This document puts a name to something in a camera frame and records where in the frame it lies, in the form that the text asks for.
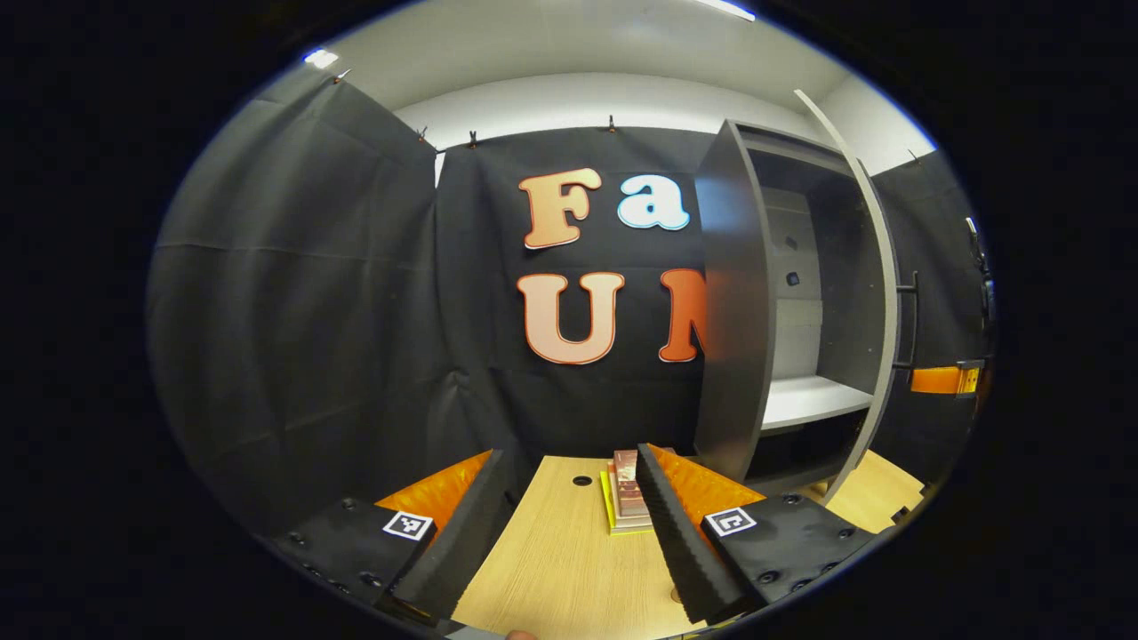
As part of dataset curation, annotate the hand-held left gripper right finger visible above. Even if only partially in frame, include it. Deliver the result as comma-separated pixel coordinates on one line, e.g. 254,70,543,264
635,443,881,625

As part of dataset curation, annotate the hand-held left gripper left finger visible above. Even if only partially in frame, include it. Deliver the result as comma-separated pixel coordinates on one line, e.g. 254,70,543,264
271,447,521,623

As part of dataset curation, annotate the black door handle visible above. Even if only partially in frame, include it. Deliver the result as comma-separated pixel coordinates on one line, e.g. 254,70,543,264
894,271,921,370

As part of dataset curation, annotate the grey cabinet door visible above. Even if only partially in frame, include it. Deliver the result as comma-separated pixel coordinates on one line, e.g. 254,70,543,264
794,89,902,506

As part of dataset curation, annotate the dark grey cabinet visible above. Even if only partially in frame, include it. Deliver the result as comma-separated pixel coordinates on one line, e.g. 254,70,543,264
693,118,890,499

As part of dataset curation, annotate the white cabinet shelf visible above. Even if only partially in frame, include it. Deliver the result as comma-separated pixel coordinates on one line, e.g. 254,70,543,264
760,375,874,434

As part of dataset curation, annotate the black backdrop cloth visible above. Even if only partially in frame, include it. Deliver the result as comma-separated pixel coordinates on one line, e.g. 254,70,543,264
147,71,997,534

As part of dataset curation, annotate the row of black cloth clips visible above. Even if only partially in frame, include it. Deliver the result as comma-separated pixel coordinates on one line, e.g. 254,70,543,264
331,67,926,165

